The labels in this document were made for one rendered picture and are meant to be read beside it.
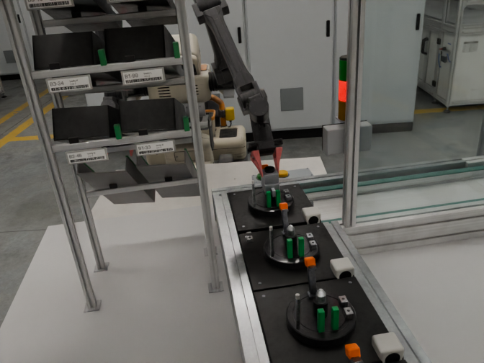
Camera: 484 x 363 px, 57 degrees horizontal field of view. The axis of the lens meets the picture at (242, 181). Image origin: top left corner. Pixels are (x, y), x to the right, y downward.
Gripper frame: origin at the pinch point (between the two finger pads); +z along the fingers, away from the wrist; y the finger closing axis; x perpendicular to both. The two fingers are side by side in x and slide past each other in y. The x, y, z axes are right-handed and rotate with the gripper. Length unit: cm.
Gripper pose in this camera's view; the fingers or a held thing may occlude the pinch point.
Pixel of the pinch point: (269, 173)
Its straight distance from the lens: 131.0
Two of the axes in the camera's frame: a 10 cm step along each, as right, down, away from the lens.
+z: 1.6, 9.6, -2.5
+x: -0.6, 2.6, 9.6
